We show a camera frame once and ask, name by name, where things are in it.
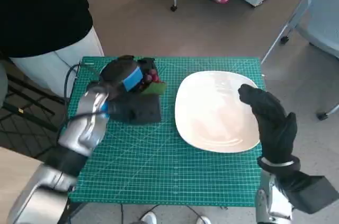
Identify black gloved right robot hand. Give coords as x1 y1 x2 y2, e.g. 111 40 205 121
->
237 84 298 165

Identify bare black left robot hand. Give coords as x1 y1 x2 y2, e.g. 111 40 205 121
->
100 55 157 101

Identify red toy grapes with leaf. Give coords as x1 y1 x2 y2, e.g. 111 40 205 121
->
140 69 168 95

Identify white plate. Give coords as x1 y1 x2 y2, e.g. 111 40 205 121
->
174 70 261 154

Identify black metal rack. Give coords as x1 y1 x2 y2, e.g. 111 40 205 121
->
0 59 68 156

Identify green cutting mat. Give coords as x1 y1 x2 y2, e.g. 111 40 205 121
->
66 56 265 207

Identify person beside table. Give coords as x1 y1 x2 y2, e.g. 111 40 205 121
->
0 0 104 91

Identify light blue chair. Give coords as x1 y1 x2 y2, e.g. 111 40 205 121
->
261 0 339 121

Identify light wooden table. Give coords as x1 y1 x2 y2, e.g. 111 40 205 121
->
0 146 46 224

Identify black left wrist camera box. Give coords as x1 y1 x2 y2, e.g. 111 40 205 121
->
107 93 162 125

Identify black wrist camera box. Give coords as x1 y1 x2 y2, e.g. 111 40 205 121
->
107 93 162 125
277 171 339 214

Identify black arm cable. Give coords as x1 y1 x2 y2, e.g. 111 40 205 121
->
57 62 107 140

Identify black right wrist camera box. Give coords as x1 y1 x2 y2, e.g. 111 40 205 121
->
277 171 339 214

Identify black floor cable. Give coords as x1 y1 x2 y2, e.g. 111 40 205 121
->
120 202 205 224

